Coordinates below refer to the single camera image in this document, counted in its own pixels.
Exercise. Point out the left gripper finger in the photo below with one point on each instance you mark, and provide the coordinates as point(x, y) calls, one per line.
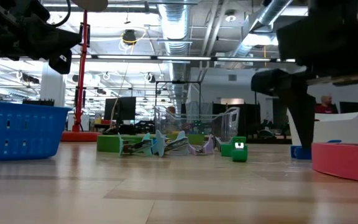
point(61, 62)
point(51, 40)

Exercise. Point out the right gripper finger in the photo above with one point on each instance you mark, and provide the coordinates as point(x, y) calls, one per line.
point(300, 109)

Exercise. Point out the green toy block with eye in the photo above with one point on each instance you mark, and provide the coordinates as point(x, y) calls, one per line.
point(239, 155)

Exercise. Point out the large green tape roll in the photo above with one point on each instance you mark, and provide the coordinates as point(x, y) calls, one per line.
point(107, 143)

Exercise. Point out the lilac staple remover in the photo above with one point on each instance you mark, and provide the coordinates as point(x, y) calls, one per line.
point(209, 148)

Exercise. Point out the light blue staple remover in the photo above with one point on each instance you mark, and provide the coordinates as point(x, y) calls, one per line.
point(160, 144)

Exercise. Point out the dark desk monitor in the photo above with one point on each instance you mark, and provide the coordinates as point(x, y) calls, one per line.
point(350, 107)

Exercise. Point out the person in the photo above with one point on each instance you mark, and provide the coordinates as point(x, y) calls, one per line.
point(325, 100)
point(171, 109)

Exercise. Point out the white building column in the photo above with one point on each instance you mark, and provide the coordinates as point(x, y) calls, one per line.
point(52, 90)

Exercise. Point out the red desk lamp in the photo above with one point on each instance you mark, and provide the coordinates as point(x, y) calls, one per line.
point(80, 93)

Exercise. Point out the white plastic bin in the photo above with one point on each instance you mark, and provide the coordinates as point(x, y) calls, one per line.
point(337, 130)

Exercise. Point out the black ridged box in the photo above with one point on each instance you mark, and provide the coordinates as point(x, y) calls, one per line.
point(38, 102)

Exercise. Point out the black ceiling-mounted device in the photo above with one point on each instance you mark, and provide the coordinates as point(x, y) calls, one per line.
point(129, 36)

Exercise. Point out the clear plastic bin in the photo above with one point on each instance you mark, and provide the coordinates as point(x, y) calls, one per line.
point(225, 124)

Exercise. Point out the black computer monitor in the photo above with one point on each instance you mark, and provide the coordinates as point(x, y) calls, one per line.
point(123, 109)

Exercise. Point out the blue plastic basket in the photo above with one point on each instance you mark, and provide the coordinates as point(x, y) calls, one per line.
point(17, 130)

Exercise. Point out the silver slanted ventilation duct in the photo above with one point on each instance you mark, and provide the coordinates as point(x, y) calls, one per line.
point(270, 14)

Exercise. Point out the black metal gantry frame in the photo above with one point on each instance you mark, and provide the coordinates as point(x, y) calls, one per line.
point(178, 82)

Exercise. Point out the silver corrugated ventilation duct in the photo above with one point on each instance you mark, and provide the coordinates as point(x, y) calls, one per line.
point(174, 21)

